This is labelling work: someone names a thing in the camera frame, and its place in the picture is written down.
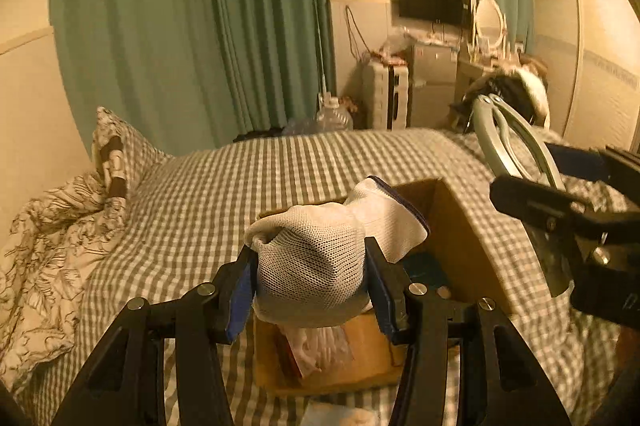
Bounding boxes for white sliding wardrobe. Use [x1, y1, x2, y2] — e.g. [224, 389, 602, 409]
[529, 0, 640, 148]

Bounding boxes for wall cable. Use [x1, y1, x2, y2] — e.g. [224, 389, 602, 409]
[344, 4, 372, 63]

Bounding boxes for crumpled clear plastic bag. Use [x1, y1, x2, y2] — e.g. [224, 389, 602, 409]
[281, 116, 322, 138]

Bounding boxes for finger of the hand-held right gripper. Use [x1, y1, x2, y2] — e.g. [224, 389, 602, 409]
[489, 175, 640, 257]
[542, 142, 640, 188]

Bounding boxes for black and white clothes pile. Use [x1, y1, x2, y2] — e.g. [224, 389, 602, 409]
[449, 64, 552, 133]

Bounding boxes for floral leaf print duvet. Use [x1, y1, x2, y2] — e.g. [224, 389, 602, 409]
[0, 170, 137, 393]

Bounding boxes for clear plastic bag white contents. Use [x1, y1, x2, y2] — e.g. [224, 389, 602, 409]
[277, 322, 362, 380]

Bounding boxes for white paper piece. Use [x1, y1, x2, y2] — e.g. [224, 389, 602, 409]
[300, 400, 382, 426]

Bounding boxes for grey drawer cabinet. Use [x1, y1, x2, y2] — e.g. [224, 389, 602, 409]
[407, 41, 459, 128]

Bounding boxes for bed with checked sheet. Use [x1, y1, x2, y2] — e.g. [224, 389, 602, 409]
[0, 126, 640, 426]

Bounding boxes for large clear water bottle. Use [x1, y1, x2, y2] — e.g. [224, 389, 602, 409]
[314, 92, 354, 137]

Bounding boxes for thin white pole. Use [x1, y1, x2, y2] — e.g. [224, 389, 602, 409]
[313, 0, 327, 98]

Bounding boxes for cardboard box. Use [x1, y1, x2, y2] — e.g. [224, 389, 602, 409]
[252, 176, 516, 398]

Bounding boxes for wide green curtain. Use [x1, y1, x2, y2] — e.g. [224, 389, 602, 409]
[49, 0, 337, 157]

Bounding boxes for oval vanity mirror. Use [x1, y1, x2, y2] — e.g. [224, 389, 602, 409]
[472, 0, 507, 53]

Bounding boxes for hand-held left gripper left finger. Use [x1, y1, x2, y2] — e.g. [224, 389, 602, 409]
[52, 245, 259, 426]

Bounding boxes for checked pillow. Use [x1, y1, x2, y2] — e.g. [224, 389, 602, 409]
[92, 106, 173, 198]

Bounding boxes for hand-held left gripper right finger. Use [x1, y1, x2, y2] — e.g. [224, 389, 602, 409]
[364, 236, 573, 426]

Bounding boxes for white knit work glove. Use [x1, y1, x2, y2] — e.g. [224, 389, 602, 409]
[244, 176, 431, 325]

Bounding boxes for white plastic drawer unit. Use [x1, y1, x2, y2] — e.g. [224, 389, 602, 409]
[361, 59, 412, 130]

